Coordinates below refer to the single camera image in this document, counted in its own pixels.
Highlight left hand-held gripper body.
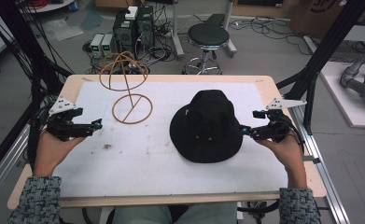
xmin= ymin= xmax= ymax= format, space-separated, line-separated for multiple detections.
xmin=46 ymin=96 xmax=94 ymax=142

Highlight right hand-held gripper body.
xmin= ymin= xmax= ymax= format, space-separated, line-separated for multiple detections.
xmin=250 ymin=97 xmax=308 ymax=144

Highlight person's left hand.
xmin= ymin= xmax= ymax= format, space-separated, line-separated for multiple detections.
xmin=32 ymin=128 xmax=87 ymax=178

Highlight person's right hand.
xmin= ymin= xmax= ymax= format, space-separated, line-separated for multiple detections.
xmin=254 ymin=133 xmax=308 ymax=189

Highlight black bucket hat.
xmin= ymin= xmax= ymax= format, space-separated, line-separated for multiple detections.
xmin=169 ymin=89 xmax=245 ymax=164

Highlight brown rattan hat stand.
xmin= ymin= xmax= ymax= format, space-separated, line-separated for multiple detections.
xmin=98 ymin=50 xmax=154 ymax=125

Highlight white floor board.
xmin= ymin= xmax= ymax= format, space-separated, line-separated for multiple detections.
xmin=319 ymin=61 xmax=365 ymax=129

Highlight white table mat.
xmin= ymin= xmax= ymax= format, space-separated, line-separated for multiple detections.
xmin=52 ymin=80 xmax=289 ymax=198

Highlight grey power supply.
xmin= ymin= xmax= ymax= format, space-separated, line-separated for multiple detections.
xmin=101 ymin=33 xmax=115 ymax=58
xmin=90 ymin=33 xmax=105 ymax=58

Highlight black computer tower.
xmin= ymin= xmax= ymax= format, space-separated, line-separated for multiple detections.
xmin=135 ymin=5 xmax=156 ymax=50
xmin=112 ymin=10 xmax=138 ymax=54

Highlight person's legs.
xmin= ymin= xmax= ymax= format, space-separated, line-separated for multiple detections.
xmin=112 ymin=203 xmax=239 ymax=224

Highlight clear plastic sheet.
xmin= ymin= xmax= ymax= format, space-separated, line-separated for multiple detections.
xmin=41 ymin=18 xmax=85 ymax=42

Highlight black round stool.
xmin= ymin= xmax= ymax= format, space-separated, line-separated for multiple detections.
xmin=182 ymin=22 xmax=232 ymax=76

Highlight white table leg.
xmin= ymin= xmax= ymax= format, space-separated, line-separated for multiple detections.
xmin=221 ymin=0 xmax=238 ymax=59
xmin=170 ymin=0 xmax=186 ymax=60

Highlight blue sheet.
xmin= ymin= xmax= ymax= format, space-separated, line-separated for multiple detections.
xmin=79 ymin=9 xmax=105 ymax=32

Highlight white box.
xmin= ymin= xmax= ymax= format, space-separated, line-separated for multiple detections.
xmin=124 ymin=6 xmax=139 ymax=21

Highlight cardboard box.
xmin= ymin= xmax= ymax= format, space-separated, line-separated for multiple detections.
xmin=289 ymin=0 xmax=365 ymax=39

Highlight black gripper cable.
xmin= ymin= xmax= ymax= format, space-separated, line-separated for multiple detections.
xmin=281 ymin=113 xmax=306 ymax=155

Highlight aluminium rail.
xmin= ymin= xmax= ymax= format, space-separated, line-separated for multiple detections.
xmin=0 ymin=123 xmax=33 ymax=209
xmin=289 ymin=106 xmax=352 ymax=224

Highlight black metal frame post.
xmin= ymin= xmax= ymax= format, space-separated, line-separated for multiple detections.
xmin=275 ymin=0 xmax=365 ymax=135
xmin=0 ymin=0 xmax=74 ymax=171

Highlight black floor cables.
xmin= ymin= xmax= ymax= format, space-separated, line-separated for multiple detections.
xmin=228 ymin=16 xmax=314 ymax=56

